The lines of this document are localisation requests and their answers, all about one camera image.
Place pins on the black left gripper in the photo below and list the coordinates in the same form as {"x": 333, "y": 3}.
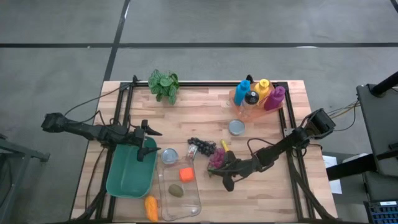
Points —
{"x": 136, "y": 137}

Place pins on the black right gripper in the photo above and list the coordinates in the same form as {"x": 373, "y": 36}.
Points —
{"x": 244, "y": 168}

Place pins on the red grapes with green leaf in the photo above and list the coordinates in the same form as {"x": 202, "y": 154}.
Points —
{"x": 216, "y": 158}

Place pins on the dark blue toy grapes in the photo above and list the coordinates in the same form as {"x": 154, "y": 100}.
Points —
{"x": 203, "y": 146}

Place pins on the orange toy fruit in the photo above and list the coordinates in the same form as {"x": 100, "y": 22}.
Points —
{"x": 186, "y": 175}

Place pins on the brown kiwi fruit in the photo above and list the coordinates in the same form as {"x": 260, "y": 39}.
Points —
{"x": 176, "y": 190}

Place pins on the clear bottle with black cap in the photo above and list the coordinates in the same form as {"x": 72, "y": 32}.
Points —
{"x": 252, "y": 97}

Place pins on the blue squeeze bottle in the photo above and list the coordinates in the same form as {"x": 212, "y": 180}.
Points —
{"x": 242, "y": 93}

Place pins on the purple squeeze bottle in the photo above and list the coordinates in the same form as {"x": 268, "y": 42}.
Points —
{"x": 274, "y": 99}

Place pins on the yellow squeeze bottle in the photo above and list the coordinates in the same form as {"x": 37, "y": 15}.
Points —
{"x": 262, "y": 90}

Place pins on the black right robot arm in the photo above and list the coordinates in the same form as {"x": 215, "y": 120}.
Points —
{"x": 289, "y": 141}

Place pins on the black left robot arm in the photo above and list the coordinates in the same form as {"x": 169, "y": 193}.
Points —
{"x": 81, "y": 130}

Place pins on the yellow toy banana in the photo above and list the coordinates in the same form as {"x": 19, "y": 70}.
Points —
{"x": 224, "y": 145}

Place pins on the flat tin can red label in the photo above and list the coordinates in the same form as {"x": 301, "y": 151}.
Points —
{"x": 169, "y": 156}

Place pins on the green plastic bin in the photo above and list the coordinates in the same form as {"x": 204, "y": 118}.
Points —
{"x": 130, "y": 177}

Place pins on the tall silver tin can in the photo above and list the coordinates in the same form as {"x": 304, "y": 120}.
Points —
{"x": 192, "y": 152}

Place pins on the flat tin can green label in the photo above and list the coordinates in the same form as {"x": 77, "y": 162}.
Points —
{"x": 237, "y": 127}

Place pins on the clear plastic container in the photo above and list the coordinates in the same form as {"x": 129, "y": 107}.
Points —
{"x": 183, "y": 208}

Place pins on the green leafy plant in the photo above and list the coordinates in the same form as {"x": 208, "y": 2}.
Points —
{"x": 164, "y": 84}

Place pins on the orange plush carrot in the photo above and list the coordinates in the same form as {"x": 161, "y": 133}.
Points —
{"x": 151, "y": 208}

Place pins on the orange translucent plastic bin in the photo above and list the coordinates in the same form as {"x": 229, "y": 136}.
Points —
{"x": 270, "y": 112}

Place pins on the white paper sheet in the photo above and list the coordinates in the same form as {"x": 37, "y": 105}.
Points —
{"x": 329, "y": 161}

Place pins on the grey metal furniture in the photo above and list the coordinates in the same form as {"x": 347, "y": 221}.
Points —
{"x": 18, "y": 149}

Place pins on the black equipment cart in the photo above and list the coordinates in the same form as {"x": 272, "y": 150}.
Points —
{"x": 382, "y": 124}

